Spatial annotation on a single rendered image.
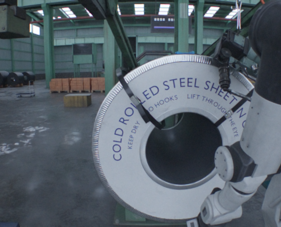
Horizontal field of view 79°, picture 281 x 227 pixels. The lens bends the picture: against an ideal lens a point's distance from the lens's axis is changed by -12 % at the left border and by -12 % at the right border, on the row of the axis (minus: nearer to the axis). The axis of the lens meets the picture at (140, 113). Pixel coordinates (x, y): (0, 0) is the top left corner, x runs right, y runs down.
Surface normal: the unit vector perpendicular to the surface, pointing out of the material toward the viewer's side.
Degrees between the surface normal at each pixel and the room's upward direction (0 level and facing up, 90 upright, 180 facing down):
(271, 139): 109
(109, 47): 90
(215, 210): 65
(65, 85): 90
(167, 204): 90
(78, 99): 90
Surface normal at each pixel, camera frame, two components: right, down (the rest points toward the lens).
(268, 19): -0.92, -0.29
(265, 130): -0.71, 0.41
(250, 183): 0.05, 0.23
